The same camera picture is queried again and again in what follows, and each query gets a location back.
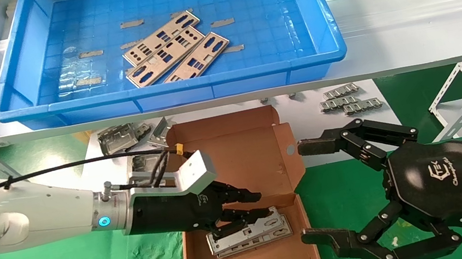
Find grey metal socket frame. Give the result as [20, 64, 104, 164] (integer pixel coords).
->
[125, 147, 170, 185]

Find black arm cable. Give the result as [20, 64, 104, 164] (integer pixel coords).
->
[0, 142, 191, 214]

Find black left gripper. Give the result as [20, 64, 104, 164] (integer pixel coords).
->
[122, 174, 278, 254]

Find grey tape strip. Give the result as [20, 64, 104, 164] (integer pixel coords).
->
[169, 7, 195, 19]
[210, 17, 236, 29]
[120, 18, 145, 30]
[119, 40, 143, 50]
[78, 49, 104, 59]
[75, 76, 103, 88]
[224, 43, 246, 55]

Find metal I/O shield plate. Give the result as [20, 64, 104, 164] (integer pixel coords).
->
[120, 24, 212, 90]
[117, 8, 206, 69]
[157, 29, 235, 84]
[203, 205, 291, 256]
[212, 213, 296, 259]

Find small grey metal clip strip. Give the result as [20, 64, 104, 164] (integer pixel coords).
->
[322, 82, 361, 101]
[319, 94, 361, 114]
[343, 96, 384, 117]

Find blue plastic tray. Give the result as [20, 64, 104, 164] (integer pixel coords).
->
[0, 0, 353, 137]

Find grey metal bracket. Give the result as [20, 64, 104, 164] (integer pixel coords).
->
[97, 120, 156, 160]

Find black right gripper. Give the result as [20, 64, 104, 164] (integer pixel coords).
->
[284, 101, 462, 259]

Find folded shiny metal plate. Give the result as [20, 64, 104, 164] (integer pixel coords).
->
[144, 115, 178, 151]

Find brown cardboard box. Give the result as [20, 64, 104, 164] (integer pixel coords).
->
[154, 100, 324, 259]

